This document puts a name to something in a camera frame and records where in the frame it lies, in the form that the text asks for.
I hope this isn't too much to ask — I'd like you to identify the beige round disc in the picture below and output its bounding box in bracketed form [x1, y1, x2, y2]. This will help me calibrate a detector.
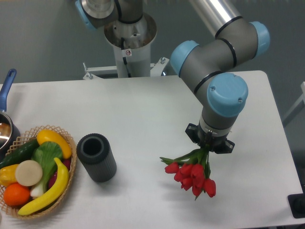
[15, 160, 43, 187]

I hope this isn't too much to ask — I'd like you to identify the green cucumber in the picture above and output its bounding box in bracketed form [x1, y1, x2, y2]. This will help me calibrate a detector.
[0, 138, 39, 168]

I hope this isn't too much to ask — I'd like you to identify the orange fruit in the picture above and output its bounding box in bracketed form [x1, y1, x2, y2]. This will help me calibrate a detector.
[3, 183, 30, 206]

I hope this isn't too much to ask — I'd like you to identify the purple red vegetable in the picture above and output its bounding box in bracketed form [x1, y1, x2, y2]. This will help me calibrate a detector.
[48, 158, 71, 189]

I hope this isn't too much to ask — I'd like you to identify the white frame at right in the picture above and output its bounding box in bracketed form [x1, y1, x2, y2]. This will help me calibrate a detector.
[282, 82, 305, 128]

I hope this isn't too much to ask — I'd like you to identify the yellow bell pepper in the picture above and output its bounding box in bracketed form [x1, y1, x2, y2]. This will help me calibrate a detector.
[0, 164, 18, 187]

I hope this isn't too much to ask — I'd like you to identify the blue handled saucepan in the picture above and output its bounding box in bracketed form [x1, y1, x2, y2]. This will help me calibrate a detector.
[0, 69, 20, 161]

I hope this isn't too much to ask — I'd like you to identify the black device at table edge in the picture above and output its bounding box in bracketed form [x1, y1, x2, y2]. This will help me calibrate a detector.
[287, 193, 305, 219]

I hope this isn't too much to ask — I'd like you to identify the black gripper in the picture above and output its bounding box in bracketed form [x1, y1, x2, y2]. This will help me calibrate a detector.
[185, 123, 235, 154]

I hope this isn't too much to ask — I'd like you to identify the yellow banana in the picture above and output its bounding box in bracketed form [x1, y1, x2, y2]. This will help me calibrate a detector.
[18, 157, 69, 216]

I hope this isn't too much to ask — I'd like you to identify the green bok choy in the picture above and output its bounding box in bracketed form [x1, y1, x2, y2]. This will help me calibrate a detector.
[30, 141, 62, 199]

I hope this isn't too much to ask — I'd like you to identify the woven wicker basket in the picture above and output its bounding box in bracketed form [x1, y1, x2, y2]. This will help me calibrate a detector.
[0, 125, 77, 220]

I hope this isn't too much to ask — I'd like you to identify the red tulip bouquet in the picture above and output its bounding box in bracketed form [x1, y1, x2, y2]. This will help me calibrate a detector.
[160, 145, 216, 198]

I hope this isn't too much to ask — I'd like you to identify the dark grey ribbed vase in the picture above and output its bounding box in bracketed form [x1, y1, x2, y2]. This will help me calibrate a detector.
[76, 133, 117, 182]

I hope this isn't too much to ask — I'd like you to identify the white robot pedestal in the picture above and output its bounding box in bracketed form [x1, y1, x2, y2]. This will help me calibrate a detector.
[83, 13, 169, 80]

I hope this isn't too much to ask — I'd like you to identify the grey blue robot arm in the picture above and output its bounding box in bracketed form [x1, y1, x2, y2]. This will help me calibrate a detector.
[75, 0, 270, 154]

